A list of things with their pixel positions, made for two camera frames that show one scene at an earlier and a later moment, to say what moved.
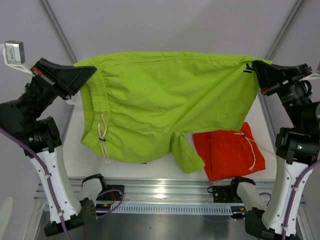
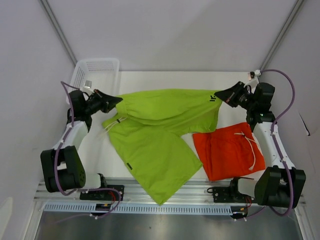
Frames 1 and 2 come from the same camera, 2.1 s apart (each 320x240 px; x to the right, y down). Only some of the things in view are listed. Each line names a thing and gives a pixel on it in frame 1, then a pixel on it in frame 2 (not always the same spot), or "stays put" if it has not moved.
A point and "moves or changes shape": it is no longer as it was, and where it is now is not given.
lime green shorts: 135,106 moves or changes shape
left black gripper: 64,79 → 108,102
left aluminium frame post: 59,30 stays put
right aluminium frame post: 298,6 stays put
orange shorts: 226,153 stays put
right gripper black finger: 269,75 → 231,95
